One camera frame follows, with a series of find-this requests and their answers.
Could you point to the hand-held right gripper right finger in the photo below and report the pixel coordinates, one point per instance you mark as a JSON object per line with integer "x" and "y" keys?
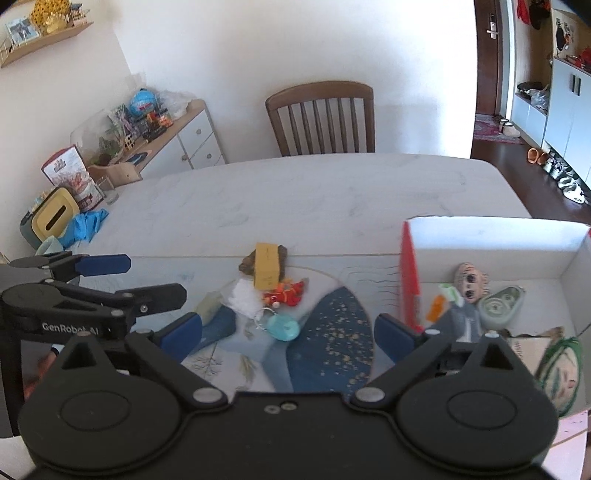
{"x": 392, "y": 337}

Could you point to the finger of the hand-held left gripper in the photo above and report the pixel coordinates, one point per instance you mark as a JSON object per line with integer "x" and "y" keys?
{"x": 157, "y": 295}
{"x": 106, "y": 264}

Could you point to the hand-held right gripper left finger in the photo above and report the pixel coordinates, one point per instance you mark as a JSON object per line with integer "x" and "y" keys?
{"x": 182, "y": 332}

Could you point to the small beige packet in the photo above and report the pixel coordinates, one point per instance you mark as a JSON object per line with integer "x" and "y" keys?
{"x": 207, "y": 307}

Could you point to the white plastic packet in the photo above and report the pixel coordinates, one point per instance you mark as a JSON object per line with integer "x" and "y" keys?
{"x": 242, "y": 300}

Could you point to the cartoon face toy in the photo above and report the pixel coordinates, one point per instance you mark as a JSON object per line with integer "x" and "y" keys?
{"x": 471, "y": 281}

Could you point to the small yellow box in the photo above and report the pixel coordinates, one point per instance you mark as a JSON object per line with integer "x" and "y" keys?
{"x": 267, "y": 267}

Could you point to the small red charm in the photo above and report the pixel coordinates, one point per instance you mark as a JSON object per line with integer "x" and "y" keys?
{"x": 286, "y": 293}

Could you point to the green white correction tape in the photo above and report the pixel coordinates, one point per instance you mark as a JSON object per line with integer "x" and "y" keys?
{"x": 501, "y": 307}

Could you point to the red cardboard shoebox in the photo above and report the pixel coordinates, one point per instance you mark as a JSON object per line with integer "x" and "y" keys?
{"x": 485, "y": 244}

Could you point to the white sachet with green tassel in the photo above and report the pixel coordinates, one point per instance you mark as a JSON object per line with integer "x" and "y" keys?
{"x": 561, "y": 383}

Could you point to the person's left hand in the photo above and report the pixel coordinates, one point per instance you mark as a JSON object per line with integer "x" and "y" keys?
{"x": 44, "y": 364}

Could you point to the blue rubber glove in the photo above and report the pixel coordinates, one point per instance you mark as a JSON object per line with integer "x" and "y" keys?
{"x": 85, "y": 227}

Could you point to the blue patterned placemat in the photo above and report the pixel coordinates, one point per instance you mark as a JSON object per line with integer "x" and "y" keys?
{"x": 323, "y": 341}

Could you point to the clear drinking glass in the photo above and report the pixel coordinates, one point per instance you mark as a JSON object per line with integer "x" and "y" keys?
{"x": 107, "y": 191}

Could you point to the yellow lid tissue box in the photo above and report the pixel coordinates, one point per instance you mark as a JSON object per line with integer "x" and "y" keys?
{"x": 53, "y": 214}

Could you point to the light wooden stand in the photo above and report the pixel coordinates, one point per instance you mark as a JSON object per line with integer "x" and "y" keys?
{"x": 115, "y": 174}

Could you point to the red printed box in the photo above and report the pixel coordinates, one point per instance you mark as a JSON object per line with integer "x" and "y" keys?
{"x": 71, "y": 177}

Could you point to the orange toy truck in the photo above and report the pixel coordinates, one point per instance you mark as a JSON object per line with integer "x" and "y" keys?
{"x": 157, "y": 125}

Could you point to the white sideboard with wooden top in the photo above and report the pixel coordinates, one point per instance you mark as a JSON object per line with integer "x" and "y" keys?
{"x": 198, "y": 134}

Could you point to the blue globe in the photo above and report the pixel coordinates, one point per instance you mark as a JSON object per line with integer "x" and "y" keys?
{"x": 144, "y": 102}

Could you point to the clear plastic bag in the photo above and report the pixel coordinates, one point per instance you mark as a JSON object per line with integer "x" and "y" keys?
{"x": 175, "y": 102}

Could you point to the patterned door rug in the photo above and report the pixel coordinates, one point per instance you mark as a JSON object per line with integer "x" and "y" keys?
{"x": 491, "y": 131}

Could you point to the pair of orange sandals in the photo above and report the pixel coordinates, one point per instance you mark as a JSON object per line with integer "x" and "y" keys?
{"x": 537, "y": 155}

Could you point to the row of white sneakers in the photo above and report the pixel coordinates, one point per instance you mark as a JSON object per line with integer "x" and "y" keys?
{"x": 565, "y": 177}

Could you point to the pair of white slippers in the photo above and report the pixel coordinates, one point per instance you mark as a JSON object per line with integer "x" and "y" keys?
{"x": 509, "y": 127}

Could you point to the yellow flower decoration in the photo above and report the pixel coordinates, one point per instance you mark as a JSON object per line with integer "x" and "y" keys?
{"x": 50, "y": 14}

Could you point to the brown wooden chair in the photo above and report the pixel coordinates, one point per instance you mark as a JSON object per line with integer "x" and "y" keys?
{"x": 318, "y": 92}

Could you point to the grey plastic bag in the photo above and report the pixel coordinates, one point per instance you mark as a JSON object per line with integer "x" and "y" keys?
{"x": 540, "y": 99}

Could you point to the white hall cabinet unit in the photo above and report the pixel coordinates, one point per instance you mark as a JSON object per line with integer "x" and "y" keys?
{"x": 568, "y": 115}

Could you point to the dark brown door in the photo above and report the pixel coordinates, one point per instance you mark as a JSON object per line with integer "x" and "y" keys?
{"x": 487, "y": 69}

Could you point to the silver door lock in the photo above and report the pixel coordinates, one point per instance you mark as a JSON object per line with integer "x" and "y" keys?
{"x": 492, "y": 25}

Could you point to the red hanging bag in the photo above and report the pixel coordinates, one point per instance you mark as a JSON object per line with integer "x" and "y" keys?
{"x": 523, "y": 10}

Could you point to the black hanging bag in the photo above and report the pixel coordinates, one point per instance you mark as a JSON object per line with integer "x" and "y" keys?
{"x": 540, "y": 13}

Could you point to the wooden wall shelf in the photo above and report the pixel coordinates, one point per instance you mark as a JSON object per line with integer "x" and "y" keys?
{"x": 51, "y": 40}

